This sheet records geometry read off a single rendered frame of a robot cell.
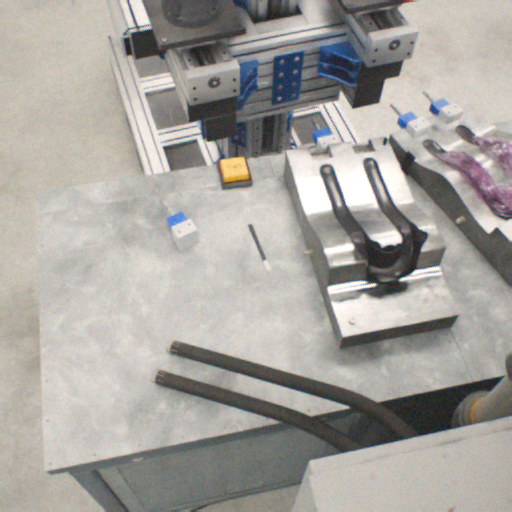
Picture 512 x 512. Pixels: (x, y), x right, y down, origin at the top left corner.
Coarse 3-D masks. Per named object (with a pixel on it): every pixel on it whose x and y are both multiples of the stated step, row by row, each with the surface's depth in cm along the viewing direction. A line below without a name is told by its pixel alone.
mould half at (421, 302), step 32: (288, 160) 149; (320, 160) 149; (352, 160) 149; (384, 160) 149; (320, 192) 144; (352, 192) 144; (320, 224) 138; (384, 224) 135; (416, 224) 134; (320, 256) 134; (352, 256) 129; (320, 288) 139; (352, 288) 133; (384, 288) 133; (416, 288) 133; (448, 288) 133; (384, 320) 129; (416, 320) 129; (448, 320) 131
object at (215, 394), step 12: (156, 372) 125; (168, 372) 125; (168, 384) 124; (180, 384) 123; (192, 384) 122; (204, 384) 122; (204, 396) 121; (216, 396) 120; (228, 396) 120; (240, 396) 119; (240, 408) 119; (252, 408) 118; (264, 408) 117; (276, 408) 117; (276, 420) 117
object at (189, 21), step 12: (168, 0) 150; (180, 0) 148; (192, 0) 147; (204, 0) 148; (216, 0) 152; (168, 12) 151; (180, 12) 150; (192, 12) 149; (204, 12) 150; (216, 12) 153; (180, 24) 152; (192, 24) 151; (204, 24) 152
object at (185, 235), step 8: (168, 208) 147; (176, 216) 145; (184, 216) 145; (168, 224) 145; (176, 224) 143; (184, 224) 142; (192, 224) 142; (176, 232) 141; (184, 232) 141; (192, 232) 141; (176, 240) 143; (184, 240) 142; (192, 240) 144; (184, 248) 145
